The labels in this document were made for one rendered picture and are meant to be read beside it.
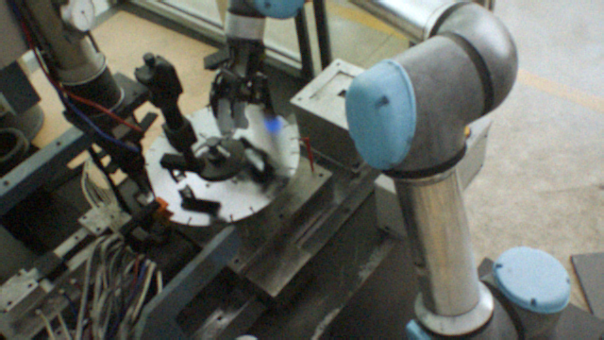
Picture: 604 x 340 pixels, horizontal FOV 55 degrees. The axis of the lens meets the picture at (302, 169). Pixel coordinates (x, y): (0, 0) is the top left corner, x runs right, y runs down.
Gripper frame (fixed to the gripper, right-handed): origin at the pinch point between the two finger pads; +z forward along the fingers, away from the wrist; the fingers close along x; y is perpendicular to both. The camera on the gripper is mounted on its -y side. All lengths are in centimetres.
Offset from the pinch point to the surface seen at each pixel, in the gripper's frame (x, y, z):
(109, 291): -25.7, 9.0, 25.8
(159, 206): -15.4, 5.3, 11.7
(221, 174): -3.2, 5.6, 6.3
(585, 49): 208, -40, -14
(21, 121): -25, -62, 18
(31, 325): -36, -4, 40
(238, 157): 1.0, 4.4, 3.5
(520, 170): 143, -16, 29
